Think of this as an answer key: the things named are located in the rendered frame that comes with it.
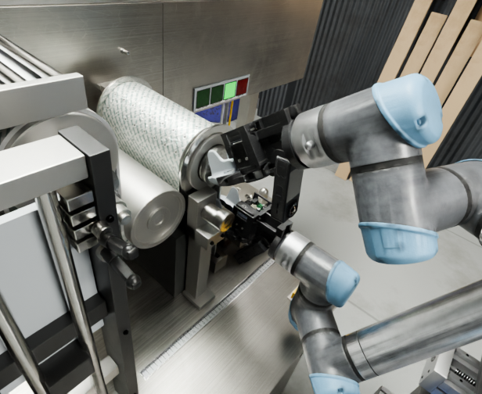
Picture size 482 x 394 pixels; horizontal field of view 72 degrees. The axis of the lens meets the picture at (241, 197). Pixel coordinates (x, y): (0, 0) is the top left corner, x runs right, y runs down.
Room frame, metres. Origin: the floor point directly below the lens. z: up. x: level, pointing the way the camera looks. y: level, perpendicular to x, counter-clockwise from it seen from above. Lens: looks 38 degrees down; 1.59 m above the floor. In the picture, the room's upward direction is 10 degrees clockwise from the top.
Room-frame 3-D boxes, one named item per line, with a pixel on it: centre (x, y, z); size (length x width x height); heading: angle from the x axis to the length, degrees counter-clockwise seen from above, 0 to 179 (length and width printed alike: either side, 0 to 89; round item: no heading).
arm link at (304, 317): (0.41, -0.19, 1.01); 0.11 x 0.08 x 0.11; 12
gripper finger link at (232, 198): (0.59, 0.02, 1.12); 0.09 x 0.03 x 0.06; 47
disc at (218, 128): (0.52, 0.07, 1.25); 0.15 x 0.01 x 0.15; 146
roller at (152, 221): (0.49, 0.24, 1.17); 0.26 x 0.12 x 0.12; 56
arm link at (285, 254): (0.46, -0.12, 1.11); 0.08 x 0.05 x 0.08; 146
